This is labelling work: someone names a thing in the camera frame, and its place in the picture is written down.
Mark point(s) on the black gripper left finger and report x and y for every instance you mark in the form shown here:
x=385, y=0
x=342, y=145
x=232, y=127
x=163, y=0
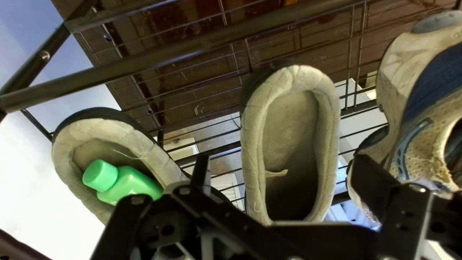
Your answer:
x=192, y=218

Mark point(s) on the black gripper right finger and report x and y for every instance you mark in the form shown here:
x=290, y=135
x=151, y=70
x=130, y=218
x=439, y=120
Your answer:
x=408, y=213

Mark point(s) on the green plastic bottle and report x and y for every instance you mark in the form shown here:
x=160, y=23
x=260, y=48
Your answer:
x=112, y=182

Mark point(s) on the blue grey sneaker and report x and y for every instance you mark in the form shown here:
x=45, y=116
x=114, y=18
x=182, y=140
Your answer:
x=418, y=90

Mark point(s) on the dark wooden dresser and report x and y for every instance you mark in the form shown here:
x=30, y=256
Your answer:
x=215, y=45

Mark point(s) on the black metal shoe rack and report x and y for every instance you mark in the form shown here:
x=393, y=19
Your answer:
x=59, y=70

